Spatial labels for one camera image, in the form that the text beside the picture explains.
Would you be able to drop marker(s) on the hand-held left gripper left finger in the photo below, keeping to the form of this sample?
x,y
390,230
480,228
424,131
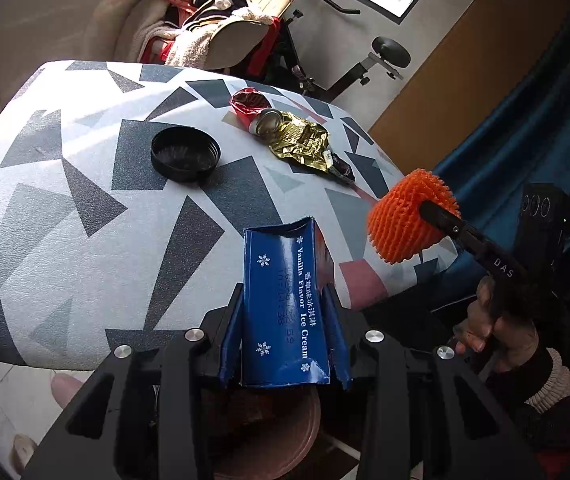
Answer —
x,y
205,355

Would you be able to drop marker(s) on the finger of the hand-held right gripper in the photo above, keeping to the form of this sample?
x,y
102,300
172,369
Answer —
x,y
475,242

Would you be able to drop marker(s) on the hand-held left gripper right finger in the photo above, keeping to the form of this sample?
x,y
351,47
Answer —
x,y
365,360

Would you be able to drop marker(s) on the orange foam fruit net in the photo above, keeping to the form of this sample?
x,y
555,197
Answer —
x,y
400,215

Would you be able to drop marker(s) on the blue ice cream box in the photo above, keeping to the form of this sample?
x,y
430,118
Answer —
x,y
285,310

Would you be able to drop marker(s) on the dark red trash bin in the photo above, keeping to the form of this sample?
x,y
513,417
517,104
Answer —
x,y
265,435

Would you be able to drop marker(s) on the person's right forearm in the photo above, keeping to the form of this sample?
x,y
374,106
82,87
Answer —
x,y
555,410

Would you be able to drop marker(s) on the person's right hand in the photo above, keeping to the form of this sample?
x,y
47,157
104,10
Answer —
x,y
495,332

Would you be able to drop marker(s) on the blue curtain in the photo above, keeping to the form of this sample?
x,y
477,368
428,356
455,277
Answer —
x,y
530,125

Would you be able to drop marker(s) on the pink slipper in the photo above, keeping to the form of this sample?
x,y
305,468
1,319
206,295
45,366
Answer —
x,y
67,390

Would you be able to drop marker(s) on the dark snack wrapper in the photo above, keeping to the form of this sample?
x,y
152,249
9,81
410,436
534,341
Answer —
x,y
342,170

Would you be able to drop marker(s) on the black round lid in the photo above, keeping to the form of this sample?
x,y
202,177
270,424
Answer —
x,y
185,155

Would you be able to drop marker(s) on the gold foil wrapper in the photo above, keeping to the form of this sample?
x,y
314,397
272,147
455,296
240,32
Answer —
x,y
300,142

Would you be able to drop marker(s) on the beige slipper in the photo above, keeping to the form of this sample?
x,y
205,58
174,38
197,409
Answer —
x,y
22,455

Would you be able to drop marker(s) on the black exercise bike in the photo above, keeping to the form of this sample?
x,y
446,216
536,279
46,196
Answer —
x,y
310,60

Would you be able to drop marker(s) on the red foil wrapper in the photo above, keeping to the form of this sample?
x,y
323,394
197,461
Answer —
x,y
244,102

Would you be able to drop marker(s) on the red cloth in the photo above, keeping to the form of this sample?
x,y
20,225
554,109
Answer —
x,y
265,50

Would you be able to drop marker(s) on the beige armchair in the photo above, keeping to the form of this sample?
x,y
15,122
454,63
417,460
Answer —
x,y
245,42

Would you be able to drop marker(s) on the white fluffy blanket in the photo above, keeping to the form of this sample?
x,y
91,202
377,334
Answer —
x,y
200,42

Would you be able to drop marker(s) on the cream throw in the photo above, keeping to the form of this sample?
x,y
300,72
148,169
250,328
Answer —
x,y
147,30

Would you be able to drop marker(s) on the dark striped jacket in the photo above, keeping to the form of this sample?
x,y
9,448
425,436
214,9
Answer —
x,y
205,0

